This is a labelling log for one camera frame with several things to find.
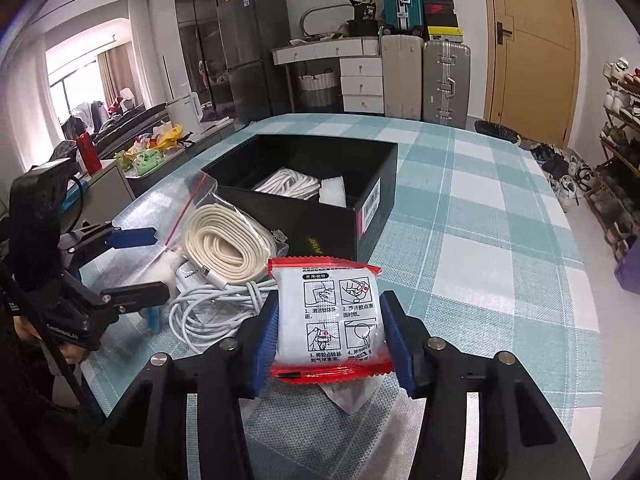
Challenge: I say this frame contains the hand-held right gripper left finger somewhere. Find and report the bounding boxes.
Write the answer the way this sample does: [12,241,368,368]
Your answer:
[97,290,281,480]

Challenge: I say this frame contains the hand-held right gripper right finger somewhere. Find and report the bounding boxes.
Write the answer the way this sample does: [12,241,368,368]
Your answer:
[378,290,593,480]

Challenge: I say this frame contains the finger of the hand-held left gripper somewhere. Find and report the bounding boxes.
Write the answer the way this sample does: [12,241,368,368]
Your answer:
[57,221,160,266]
[75,281,172,328]

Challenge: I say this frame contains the white charger plug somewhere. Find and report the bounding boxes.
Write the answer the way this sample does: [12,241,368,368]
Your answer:
[175,260,222,293]

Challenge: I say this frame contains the white charging cable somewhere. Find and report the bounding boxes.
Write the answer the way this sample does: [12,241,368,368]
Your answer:
[167,280,275,356]

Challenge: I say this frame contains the red-edged white packet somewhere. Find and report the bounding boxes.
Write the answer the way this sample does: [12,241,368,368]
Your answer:
[266,257,396,385]

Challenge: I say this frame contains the clear zip bag red seal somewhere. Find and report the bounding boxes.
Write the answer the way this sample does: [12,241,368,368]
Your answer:
[162,170,291,287]

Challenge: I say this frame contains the beige strap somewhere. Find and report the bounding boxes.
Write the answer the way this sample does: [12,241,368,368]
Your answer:
[182,205,278,286]

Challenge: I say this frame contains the black cardboard box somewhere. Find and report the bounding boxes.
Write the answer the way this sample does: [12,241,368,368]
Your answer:
[200,134,399,281]

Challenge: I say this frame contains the white rope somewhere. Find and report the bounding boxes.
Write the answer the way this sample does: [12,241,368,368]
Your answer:
[252,167,323,201]

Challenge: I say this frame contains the person's left hand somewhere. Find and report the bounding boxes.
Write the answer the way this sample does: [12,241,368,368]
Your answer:
[12,316,88,367]

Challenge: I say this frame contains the grey side cabinet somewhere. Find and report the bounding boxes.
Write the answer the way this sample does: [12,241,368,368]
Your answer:
[92,117,236,202]

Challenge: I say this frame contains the green toy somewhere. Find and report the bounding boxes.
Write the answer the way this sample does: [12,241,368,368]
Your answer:
[114,150,166,177]

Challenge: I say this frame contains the red water bottle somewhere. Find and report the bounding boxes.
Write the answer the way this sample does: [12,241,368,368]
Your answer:
[75,132,103,177]

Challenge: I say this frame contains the yellow plastic bag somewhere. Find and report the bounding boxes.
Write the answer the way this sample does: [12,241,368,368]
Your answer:
[152,124,187,151]

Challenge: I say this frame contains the dark sofa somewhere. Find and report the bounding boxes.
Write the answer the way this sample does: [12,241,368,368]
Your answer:
[97,102,169,155]

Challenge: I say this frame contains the white electric kettle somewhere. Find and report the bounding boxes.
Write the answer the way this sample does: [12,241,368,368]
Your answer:
[165,96,205,136]

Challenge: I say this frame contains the brown curtain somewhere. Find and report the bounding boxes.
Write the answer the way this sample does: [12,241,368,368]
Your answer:
[97,50,134,107]

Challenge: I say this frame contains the dark glass cabinet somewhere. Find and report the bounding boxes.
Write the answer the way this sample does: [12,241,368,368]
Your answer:
[172,0,236,111]

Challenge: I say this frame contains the grey refrigerator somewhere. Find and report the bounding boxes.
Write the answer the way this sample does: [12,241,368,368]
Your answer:
[217,0,293,122]

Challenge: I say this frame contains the woven laundry basket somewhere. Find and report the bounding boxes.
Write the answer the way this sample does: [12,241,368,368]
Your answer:
[298,71,340,107]

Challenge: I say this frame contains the black trash bin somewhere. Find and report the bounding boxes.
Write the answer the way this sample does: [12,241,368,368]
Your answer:
[474,120,522,144]

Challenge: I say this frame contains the scattered loose shoes group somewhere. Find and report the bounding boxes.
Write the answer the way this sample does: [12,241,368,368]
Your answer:
[520,142,597,212]

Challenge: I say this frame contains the purple bag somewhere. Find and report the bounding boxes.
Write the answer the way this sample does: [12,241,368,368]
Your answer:
[614,232,640,291]

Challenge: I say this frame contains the wooden shoe rack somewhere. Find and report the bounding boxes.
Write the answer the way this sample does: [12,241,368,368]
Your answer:
[582,57,640,261]

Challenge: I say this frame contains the white desk with drawers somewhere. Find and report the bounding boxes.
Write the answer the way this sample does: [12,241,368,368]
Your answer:
[271,36,386,115]

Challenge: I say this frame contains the silver suitcase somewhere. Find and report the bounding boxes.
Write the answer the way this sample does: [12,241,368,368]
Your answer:
[421,40,472,128]

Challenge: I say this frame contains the beige suitcase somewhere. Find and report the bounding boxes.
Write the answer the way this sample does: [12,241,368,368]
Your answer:
[380,34,424,121]

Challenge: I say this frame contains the white oval framed mirror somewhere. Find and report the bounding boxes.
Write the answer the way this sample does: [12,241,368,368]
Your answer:
[299,2,354,41]

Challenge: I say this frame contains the black storage bin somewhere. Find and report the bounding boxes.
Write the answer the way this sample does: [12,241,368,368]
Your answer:
[347,19,383,37]

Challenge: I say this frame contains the yellow black shoe box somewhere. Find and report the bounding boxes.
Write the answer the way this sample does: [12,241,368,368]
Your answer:
[427,26,464,44]

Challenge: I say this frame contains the wooden door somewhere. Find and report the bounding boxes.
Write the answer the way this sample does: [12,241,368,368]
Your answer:
[480,0,583,148]

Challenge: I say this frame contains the black paper bag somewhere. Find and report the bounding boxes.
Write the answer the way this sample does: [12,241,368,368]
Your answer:
[350,0,383,22]

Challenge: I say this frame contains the rows of racked shoes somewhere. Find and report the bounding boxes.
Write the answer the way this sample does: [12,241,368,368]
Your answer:
[595,57,640,256]

